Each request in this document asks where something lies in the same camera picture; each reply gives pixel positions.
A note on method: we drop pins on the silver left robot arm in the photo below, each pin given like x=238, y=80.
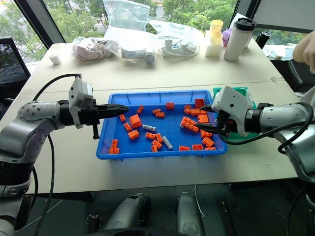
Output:
x=27, y=127

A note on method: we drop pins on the yellow stacked plastic cups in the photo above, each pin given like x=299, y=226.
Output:
x=216, y=32

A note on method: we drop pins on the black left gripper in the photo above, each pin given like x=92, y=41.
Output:
x=88, y=115

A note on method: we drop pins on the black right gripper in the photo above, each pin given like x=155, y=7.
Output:
x=225, y=124

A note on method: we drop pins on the white device in bag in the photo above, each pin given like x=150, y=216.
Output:
x=137, y=54

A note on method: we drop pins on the black cylindrical bottle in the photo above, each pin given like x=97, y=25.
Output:
x=262, y=39

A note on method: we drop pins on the person's bare hand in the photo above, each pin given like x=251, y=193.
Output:
x=305, y=51

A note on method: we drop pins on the green plastic tray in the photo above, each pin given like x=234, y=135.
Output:
x=248, y=98

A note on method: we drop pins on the small white cylinder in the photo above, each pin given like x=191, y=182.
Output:
x=55, y=59

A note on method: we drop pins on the white plastic block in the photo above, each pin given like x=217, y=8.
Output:
x=213, y=51

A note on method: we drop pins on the plastic bag with pink contents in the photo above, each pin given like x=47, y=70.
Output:
x=89, y=49

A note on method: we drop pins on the dark grey rounded shape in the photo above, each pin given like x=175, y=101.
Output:
x=188, y=214
x=128, y=212

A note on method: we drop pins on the large clear plastic bag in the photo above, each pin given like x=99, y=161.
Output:
x=125, y=24

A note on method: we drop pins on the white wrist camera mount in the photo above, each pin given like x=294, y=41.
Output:
x=78, y=93
x=232, y=103

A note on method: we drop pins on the large orange cube block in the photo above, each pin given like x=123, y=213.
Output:
x=135, y=121

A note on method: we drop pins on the black mesh office chair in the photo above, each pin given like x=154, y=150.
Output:
x=12, y=64

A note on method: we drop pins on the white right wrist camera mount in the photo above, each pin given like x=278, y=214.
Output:
x=232, y=103

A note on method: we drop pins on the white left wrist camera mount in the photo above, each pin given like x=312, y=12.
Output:
x=78, y=93

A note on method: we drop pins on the white tumbler with black lid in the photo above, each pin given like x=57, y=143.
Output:
x=237, y=41

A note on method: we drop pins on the purple bag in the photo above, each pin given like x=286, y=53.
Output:
x=227, y=38

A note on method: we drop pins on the blue plastic tray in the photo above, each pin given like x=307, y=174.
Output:
x=172, y=127

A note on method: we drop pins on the orange plastic building brick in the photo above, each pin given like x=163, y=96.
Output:
x=190, y=124

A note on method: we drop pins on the orange toy block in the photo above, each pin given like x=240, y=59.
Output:
x=203, y=112
x=156, y=111
x=140, y=109
x=197, y=147
x=199, y=103
x=154, y=148
x=150, y=136
x=184, y=148
x=160, y=114
x=206, y=134
x=208, y=141
x=114, y=151
x=195, y=112
x=203, y=119
x=114, y=143
x=133, y=134
x=170, y=106
x=127, y=127
x=157, y=144
x=210, y=149
x=122, y=118
x=159, y=138
x=187, y=109

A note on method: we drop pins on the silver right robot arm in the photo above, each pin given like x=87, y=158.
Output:
x=280, y=115

